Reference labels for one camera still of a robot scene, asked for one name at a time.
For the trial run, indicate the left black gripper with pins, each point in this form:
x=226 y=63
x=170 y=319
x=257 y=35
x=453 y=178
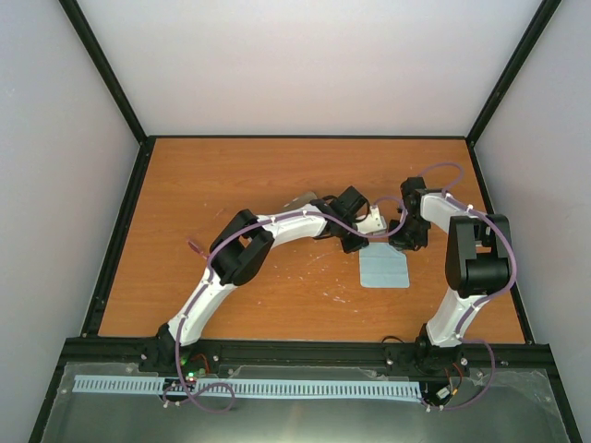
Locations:
x=347 y=247

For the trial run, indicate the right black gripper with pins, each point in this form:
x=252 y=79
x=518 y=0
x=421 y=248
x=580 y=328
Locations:
x=400 y=244

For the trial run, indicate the light blue cleaning cloth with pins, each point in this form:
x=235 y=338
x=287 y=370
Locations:
x=381 y=266

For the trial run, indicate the plaid brown glasses case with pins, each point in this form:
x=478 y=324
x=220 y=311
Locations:
x=304 y=199

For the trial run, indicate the pink transparent sunglasses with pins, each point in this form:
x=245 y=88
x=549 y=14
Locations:
x=203 y=230

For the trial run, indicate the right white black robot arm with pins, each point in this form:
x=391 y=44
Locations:
x=479 y=266

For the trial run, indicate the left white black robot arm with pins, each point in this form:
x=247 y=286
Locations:
x=337 y=215

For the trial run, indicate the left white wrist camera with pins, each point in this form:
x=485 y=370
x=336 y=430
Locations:
x=373 y=224

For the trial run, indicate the black aluminium mounting rail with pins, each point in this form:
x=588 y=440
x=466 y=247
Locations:
x=388 y=357

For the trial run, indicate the light blue slotted cable duct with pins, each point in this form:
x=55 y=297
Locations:
x=277 y=389

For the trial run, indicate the black enclosure frame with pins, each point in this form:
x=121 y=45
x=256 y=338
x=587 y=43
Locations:
x=115 y=248

